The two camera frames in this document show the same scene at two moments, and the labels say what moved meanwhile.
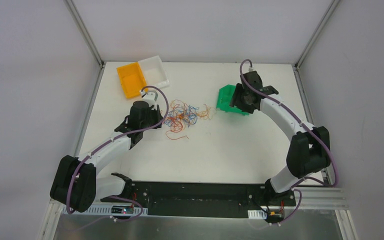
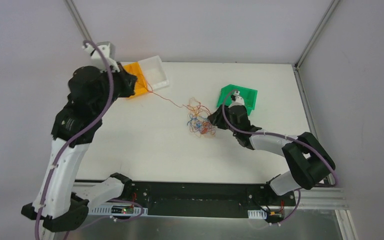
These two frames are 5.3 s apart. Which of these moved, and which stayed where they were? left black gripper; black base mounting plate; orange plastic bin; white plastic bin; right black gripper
Moved: right black gripper; left black gripper
Stayed: white plastic bin; black base mounting plate; orange plastic bin
